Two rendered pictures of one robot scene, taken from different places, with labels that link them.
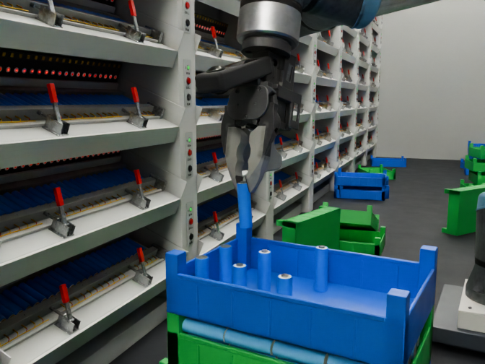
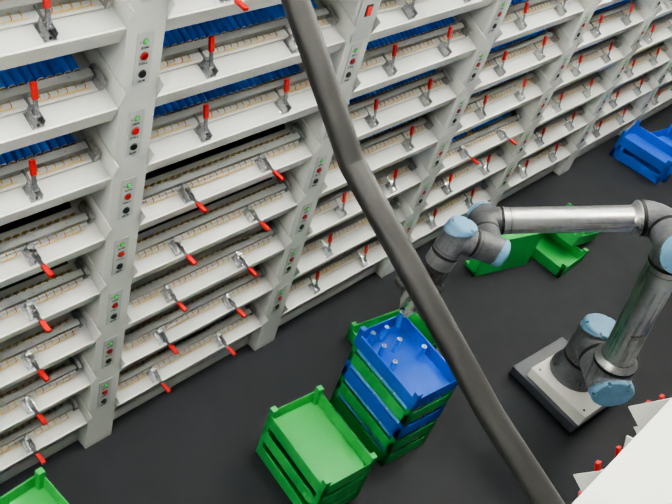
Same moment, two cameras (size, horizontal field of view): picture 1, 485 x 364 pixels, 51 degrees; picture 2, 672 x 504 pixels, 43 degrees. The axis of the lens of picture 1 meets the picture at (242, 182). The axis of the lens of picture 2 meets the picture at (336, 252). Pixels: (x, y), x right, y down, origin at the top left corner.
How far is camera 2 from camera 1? 2.21 m
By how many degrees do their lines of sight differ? 34
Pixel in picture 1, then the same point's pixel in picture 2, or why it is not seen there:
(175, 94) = (427, 162)
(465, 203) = not seen: outside the picture
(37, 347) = (298, 298)
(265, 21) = (435, 264)
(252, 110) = not seen: hidden behind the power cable
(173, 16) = (444, 119)
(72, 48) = not seen: hidden behind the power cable
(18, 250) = (304, 266)
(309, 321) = (393, 381)
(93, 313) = (328, 281)
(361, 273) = (437, 361)
